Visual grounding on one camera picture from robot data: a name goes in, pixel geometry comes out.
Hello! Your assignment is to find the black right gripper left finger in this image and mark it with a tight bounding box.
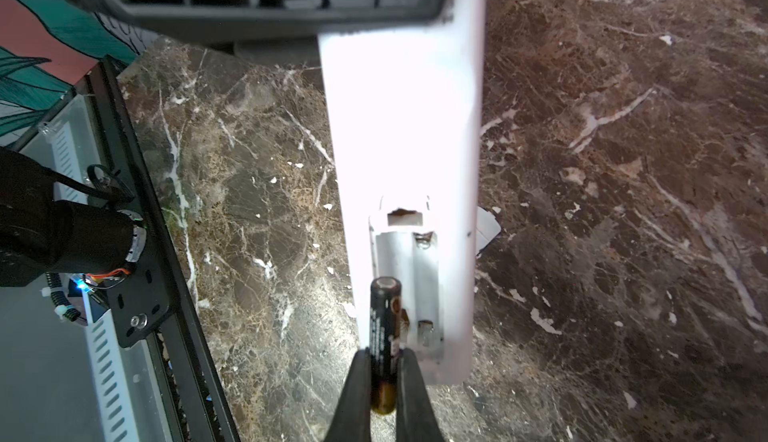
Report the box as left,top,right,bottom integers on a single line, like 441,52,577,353
324,349,372,442

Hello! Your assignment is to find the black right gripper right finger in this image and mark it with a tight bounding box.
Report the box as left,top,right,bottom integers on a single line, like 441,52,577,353
395,348,445,442

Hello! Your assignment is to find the black gold AAA battery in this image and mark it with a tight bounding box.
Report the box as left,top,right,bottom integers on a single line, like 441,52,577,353
369,277,402,415

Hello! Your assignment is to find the white remote control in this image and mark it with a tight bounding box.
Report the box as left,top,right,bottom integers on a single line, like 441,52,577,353
318,0,486,384

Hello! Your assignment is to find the white battery cover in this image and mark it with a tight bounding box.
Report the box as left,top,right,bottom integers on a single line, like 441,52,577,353
476,207,501,256

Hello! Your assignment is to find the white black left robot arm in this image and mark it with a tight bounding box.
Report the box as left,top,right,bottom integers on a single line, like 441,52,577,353
1,0,446,286

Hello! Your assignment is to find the white ventilation grille strip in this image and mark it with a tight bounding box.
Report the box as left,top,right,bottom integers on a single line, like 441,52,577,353
51,121,141,441

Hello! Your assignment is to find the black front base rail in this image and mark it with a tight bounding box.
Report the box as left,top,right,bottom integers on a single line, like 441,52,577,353
77,56,240,441

